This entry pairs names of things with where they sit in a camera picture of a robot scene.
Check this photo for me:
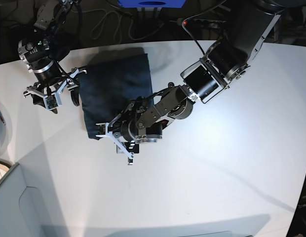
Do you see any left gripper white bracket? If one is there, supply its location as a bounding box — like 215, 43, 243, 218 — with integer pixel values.
96, 109, 136, 165

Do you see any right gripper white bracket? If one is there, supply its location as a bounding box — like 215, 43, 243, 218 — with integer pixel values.
23, 67, 87, 114

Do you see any dark blue T-shirt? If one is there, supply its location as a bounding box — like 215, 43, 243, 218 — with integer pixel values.
78, 47, 153, 139

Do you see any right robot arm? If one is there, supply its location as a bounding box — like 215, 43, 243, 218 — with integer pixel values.
18, 0, 87, 114

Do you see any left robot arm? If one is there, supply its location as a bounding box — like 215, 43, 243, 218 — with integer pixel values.
97, 0, 285, 164

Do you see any blue box on stand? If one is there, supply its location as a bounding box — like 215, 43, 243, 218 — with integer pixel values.
117, 0, 186, 8

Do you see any grey cabinet corner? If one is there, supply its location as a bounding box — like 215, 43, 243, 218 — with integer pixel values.
0, 163, 70, 237

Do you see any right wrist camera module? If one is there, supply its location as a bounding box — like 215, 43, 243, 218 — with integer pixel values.
43, 92, 62, 111

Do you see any white cable on floor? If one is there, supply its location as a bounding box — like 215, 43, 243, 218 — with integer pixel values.
90, 7, 163, 42

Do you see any black power strip red switch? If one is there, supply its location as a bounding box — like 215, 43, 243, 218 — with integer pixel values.
176, 18, 191, 28

